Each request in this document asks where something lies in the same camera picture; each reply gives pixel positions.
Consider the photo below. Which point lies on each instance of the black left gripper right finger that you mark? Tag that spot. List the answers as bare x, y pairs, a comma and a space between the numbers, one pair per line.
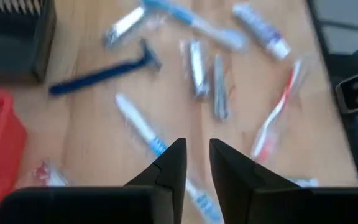
244, 199

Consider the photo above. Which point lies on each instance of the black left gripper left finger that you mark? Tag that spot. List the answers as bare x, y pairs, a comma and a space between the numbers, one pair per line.
166, 193

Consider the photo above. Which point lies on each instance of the blue white toothbrush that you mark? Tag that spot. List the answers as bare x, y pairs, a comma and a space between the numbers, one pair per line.
197, 23
138, 121

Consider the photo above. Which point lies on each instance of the red white toothbrush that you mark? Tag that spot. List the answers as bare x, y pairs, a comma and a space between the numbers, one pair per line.
275, 115

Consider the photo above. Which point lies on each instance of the silver nail clipper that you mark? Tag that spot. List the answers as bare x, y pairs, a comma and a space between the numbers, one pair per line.
220, 90
197, 68
124, 25

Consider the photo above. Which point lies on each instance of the dark blue disposable razor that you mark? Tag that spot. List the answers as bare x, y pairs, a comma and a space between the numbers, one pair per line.
104, 74

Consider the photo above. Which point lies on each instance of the small red white wrapped item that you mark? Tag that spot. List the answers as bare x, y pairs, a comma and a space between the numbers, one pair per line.
50, 177

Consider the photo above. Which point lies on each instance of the small white toothpaste tube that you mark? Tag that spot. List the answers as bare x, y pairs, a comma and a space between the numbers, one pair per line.
263, 31

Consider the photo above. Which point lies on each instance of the black slotted plastic basket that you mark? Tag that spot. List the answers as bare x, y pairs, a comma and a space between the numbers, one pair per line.
11, 46

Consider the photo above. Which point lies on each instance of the black frame clamp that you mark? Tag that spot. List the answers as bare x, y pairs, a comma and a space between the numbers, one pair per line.
356, 90

